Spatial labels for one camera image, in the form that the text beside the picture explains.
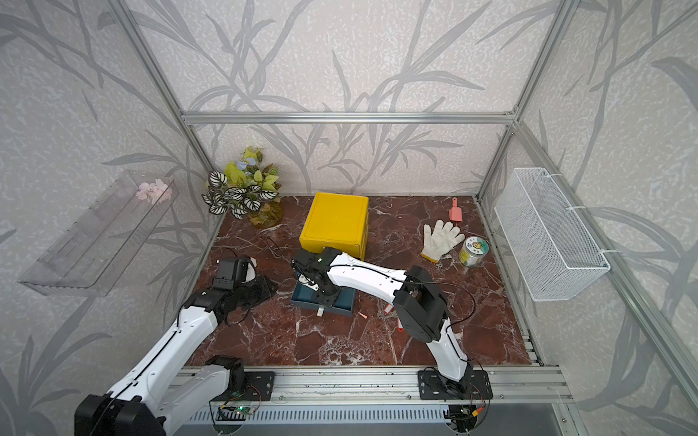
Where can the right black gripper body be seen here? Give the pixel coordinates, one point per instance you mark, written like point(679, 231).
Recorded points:
point(325, 297)

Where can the pink plastic scoop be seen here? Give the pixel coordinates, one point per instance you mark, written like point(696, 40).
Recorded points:
point(455, 212)

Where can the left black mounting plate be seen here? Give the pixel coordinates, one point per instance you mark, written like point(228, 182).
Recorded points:
point(256, 387)

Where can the white work glove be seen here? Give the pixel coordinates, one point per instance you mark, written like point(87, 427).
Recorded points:
point(440, 239)

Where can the keys with red tags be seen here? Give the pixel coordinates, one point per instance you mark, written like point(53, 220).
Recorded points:
point(390, 312)

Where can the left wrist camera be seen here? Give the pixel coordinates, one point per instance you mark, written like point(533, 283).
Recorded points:
point(250, 269)

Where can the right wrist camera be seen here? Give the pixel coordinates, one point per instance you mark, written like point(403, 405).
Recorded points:
point(304, 281)

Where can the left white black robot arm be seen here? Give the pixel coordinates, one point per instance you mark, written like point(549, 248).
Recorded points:
point(142, 403)

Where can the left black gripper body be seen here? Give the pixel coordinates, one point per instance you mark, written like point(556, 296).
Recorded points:
point(251, 293)

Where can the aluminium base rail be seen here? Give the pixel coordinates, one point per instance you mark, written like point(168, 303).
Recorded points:
point(333, 385)

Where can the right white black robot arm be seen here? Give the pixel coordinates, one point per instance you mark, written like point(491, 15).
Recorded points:
point(421, 306)

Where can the yellow drawer cabinet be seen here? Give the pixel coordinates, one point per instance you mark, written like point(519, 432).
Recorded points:
point(339, 221)

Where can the artificial plant in vase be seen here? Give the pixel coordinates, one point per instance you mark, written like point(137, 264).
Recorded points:
point(246, 189)

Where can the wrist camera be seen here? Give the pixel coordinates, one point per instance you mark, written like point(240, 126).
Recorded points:
point(304, 281)
point(250, 269)

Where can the blue drawer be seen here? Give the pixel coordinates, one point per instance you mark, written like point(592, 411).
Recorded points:
point(342, 302)

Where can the white wire mesh basket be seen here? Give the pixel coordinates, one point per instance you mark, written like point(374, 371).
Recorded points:
point(554, 251)

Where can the black mounting plate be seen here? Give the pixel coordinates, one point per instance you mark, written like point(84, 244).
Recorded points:
point(474, 385)
point(256, 387)

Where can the clear acrylic wall shelf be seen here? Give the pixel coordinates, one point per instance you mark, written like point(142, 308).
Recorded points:
point(91, 256)

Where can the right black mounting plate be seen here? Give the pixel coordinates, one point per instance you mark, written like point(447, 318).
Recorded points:
point(474, 385)

